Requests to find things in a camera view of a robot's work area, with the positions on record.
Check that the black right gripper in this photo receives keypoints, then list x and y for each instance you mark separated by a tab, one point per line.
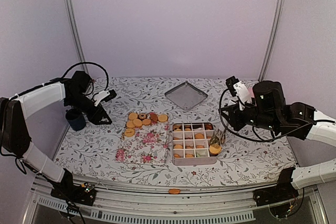
234	119

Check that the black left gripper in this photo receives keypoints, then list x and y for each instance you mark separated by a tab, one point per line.
95	117

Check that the dotted tan sandwich cookie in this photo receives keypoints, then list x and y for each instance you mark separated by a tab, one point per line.
215	149

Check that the floral cookie tray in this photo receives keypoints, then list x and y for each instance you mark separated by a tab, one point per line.
144	142

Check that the green round cookie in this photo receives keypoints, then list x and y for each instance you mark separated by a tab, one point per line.
201	153

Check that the pink divided cookie tin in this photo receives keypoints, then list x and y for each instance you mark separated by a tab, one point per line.
189	137

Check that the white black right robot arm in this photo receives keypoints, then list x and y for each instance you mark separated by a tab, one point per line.
264	107

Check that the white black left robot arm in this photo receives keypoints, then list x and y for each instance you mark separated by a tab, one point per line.
17	133

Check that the dark blue cup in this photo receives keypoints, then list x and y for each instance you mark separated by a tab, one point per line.
75	119

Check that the chocolate sprinkled donut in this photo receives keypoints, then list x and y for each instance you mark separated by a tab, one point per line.
142	116

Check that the silver metal tin lid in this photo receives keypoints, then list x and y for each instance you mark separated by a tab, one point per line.
186	96

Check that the fallen orange cookie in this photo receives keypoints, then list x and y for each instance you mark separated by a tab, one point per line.
174	191

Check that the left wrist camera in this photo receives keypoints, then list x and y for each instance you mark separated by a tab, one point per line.
103	96

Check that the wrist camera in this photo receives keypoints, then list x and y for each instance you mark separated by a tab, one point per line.
239	90
103	96

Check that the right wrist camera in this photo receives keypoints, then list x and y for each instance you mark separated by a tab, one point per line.
239	90

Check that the aluminium front rail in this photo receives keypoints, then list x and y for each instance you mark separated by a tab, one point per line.
118	202

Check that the aluminium left corner post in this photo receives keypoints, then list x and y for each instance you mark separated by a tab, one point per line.
74	30

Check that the aluminium corner post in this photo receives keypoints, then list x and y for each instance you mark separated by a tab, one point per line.
74	30
271	40

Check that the aluminium right corner post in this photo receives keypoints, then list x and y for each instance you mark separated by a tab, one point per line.
271	40

